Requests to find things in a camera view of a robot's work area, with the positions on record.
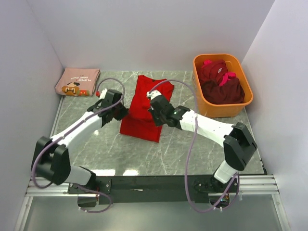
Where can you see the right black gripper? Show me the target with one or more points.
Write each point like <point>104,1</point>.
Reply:
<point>157,123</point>

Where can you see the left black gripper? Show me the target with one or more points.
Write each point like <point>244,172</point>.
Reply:
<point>124,112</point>

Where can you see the bright red t-shirt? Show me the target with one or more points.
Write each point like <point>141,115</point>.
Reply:
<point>139,122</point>

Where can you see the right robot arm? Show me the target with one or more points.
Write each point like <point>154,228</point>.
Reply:
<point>236,140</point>

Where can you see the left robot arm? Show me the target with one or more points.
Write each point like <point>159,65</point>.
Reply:
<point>51,157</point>

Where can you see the folded pink graphic t-shirt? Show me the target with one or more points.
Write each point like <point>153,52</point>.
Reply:
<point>77,82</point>

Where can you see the orange plastic basket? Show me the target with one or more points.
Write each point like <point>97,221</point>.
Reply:
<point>220,110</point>

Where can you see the maroon t-shirt with pink collar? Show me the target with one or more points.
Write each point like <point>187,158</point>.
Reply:
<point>216,71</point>

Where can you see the dark red t-shirt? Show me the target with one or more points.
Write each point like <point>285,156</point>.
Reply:
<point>229,93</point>

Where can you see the black base crossbar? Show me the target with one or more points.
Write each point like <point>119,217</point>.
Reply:
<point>146,189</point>

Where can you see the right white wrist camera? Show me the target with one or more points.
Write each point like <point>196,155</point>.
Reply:
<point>152,94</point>

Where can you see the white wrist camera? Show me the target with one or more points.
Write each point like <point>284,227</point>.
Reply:
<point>101,94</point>
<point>152,94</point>

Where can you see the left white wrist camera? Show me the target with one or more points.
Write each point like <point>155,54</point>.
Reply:
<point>101,94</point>

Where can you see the aluminium rail frame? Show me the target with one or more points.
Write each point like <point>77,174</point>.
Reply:
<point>257,208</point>

